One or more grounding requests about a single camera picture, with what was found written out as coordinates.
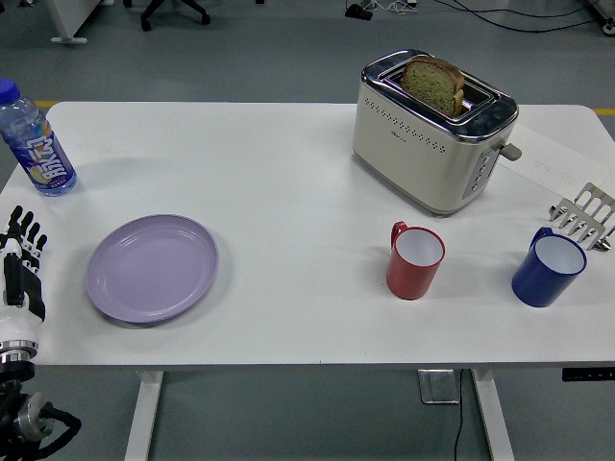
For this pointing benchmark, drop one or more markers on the silver metal toast rack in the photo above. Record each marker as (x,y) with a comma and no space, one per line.
(593,204)

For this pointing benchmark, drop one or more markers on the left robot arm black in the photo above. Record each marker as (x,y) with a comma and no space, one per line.
(19,413)

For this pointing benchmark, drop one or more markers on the black power adapter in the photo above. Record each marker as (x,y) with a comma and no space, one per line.
(358,12)

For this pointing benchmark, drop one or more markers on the white desk leg panel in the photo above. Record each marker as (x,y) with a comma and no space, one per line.
(72,19)

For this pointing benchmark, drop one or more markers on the brown bread slice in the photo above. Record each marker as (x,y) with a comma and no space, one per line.
(427,84)

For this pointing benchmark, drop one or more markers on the black office chair base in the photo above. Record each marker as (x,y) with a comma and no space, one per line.
(168,9)

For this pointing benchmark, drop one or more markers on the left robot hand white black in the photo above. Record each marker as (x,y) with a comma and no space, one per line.
(14,319)

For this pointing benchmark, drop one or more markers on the purple plastic plate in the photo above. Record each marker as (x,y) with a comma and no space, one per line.
(151,271)

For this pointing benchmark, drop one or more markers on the white table leg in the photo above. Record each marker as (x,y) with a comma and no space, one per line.
(490,418)
(144,418)

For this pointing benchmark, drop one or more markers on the blue-labelled drink bottle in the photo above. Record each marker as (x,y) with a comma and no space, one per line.
(45,161)

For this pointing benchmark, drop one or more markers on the blue mug white inside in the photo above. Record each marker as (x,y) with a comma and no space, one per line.
(535,283)

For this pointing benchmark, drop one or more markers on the grey control box under table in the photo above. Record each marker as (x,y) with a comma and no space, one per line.
(437,386)

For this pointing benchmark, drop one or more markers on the red mug white inside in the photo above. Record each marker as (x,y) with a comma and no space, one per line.
(408,278)

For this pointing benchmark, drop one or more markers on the black table control panel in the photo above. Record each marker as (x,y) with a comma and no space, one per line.
(588,375)

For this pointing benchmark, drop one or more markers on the cream and chrome toaster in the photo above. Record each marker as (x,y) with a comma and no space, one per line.
(418,158)

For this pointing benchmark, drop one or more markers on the white paper sheet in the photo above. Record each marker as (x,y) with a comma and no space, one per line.
(548,153)

